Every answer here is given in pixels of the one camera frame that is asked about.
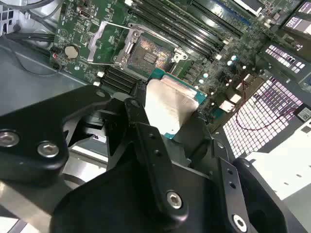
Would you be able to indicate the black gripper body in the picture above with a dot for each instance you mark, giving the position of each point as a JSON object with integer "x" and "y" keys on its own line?
{"x": 109, "y": 206}

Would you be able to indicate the metal CPU socket cover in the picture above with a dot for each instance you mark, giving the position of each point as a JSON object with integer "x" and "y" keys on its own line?
{"x": 93, "y": 44}

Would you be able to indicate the silver CPU green substrate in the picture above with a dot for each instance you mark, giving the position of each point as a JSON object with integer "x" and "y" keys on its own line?
{"x": 167, "y": 102}

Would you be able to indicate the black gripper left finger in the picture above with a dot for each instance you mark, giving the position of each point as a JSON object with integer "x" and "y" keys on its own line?
{"x": 31, "y": 121}

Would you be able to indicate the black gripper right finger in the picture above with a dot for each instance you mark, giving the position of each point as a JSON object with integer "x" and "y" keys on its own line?
{"x": 243, "y": 194}

